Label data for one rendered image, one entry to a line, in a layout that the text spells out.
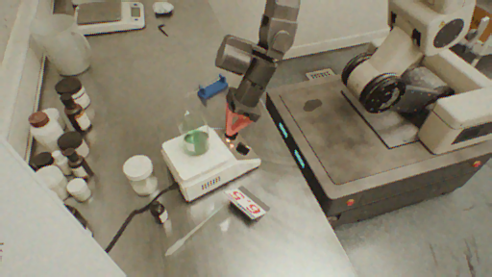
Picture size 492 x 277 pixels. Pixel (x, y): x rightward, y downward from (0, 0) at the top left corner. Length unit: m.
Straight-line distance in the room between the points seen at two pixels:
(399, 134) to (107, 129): 1.16
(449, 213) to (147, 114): 1.49
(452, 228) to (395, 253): 0.33
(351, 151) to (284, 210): 0.72
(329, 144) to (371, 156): 0.17
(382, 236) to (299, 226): 0.97
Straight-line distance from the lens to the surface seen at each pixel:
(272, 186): 0.73
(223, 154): 0.68
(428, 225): 1.75
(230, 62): 0.64
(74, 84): 0.99
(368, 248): 1.57
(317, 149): 1.33
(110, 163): 0.84
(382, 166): 1.36
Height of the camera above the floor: 1.36
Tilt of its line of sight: 49 degrees down
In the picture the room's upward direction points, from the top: straight up
